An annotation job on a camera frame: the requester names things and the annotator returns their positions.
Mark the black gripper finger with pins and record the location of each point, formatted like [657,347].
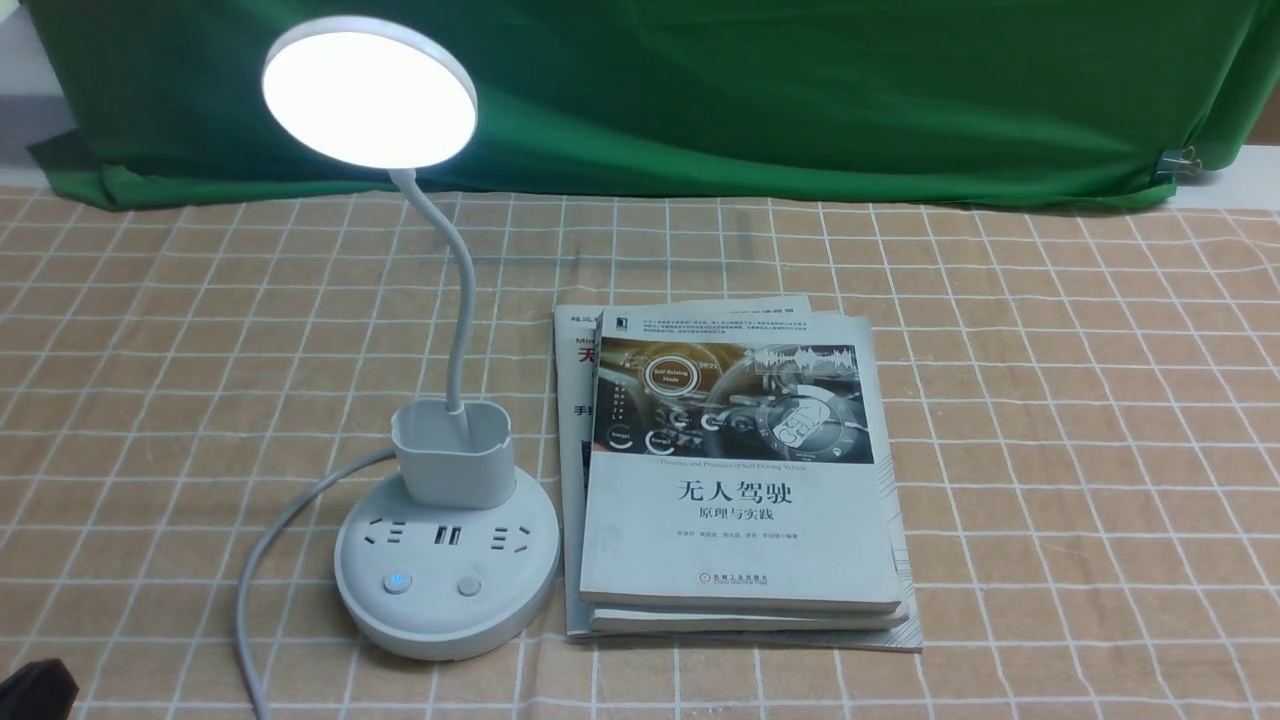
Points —
[41,689]

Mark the white desk lamp with sockets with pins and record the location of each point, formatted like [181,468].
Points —
[455,553]

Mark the middle white book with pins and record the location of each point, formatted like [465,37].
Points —
[745,621]

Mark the green backdrop cloth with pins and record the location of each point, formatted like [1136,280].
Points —
[1014,104]

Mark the bottom thin white book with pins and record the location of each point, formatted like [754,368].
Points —
[574,351]

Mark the top self-driving textbook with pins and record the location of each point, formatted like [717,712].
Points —
[740,510]

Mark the orange checkered tablecloth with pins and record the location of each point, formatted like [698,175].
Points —
[1083,413]

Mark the metal binder clip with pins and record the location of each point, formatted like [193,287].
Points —
[1174,165]

